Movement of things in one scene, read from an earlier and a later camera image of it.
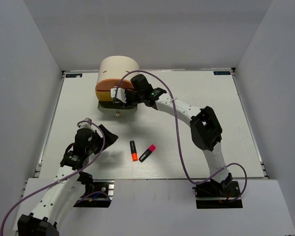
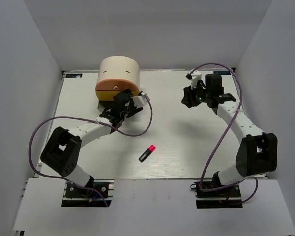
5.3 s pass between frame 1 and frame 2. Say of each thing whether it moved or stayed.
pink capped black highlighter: stayed
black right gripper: moved
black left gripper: moved
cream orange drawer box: stayed
